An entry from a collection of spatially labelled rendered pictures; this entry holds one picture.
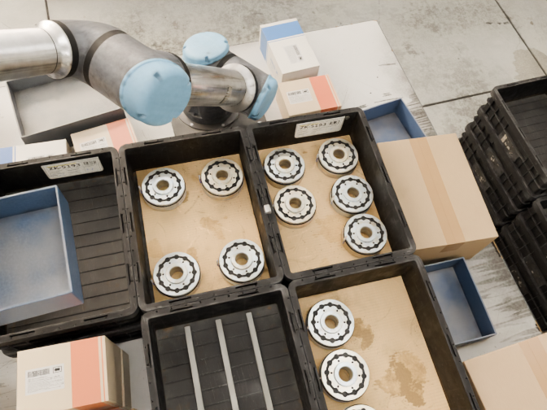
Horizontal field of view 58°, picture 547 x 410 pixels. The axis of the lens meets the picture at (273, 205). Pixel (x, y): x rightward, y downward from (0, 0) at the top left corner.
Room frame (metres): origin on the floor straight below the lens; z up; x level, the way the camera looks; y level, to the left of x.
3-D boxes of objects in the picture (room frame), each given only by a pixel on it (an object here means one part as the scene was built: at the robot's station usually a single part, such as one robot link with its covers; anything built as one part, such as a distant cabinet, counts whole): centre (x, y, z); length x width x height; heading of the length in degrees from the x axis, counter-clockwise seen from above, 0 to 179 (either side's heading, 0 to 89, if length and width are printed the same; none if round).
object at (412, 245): (0.56, -0.11, 0.92); 0.40 x 0.30 x 0.02; 22
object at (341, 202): (0.59, -0.19, 0.86); 0.10 x 0.10 x 0.01
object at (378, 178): (0.56, -0.11, 0.87); 0.40 x 0.30 x 0.11; 22
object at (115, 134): (0.67, 0.47, 0.74); 0.16 x 0.12 x 0.07; 121
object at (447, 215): (0.64, -0.39, 0.78); 0.30 x 0.22 x 0.16; 19
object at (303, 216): (0.53, -0.05, 0.86); 0.10 x 0.10 x 0.01
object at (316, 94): (0.94, -0.05, 0.74); 0.16 x 0.12 x 0.07; 114
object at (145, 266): (0.45, 0.16, 0.87); 0.40 x 0.30 x 0.11; 22
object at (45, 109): (0.78, 0.61, 0.78); 0.27 x 0.20 x 0.05; 122
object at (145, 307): (0.45, 0.16, 0.92); 0.40 x 0.30 x 0.02; 22
